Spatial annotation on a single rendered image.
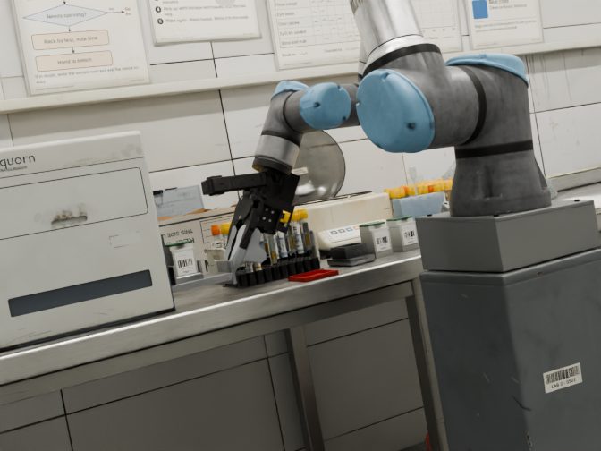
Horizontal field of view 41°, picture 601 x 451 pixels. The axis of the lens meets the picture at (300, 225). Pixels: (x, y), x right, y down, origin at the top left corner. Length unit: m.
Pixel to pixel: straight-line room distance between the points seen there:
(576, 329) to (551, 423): 0.14
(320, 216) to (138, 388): 0.62
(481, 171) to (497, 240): 0.12
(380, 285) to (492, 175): 0.36
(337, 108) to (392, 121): 0.25
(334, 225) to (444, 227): 0.58
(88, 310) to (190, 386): 0.78
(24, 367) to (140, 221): 0.28
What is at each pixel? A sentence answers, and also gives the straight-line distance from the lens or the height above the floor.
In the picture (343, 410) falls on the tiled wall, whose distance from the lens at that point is 2.22.
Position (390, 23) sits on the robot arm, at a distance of 1.15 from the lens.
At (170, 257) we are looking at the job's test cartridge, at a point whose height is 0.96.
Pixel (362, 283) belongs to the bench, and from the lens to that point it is 1.42.
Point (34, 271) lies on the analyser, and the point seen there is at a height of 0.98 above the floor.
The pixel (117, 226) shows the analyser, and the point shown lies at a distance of 1.29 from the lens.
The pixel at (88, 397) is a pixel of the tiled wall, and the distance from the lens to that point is 1.97.
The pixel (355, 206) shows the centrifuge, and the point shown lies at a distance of 1.78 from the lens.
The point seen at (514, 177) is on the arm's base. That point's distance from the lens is 1.18.
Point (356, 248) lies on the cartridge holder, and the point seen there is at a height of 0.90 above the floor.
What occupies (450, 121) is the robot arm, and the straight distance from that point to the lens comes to 1.12.
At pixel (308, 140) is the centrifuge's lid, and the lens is 2.09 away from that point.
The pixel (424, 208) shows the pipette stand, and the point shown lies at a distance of 1.69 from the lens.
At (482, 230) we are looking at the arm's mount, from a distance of 1.15.
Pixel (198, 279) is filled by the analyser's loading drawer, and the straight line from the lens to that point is 1.35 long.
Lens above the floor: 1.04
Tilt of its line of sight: 3 degrees down
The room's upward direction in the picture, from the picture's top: 10 degrees counter-clockwise
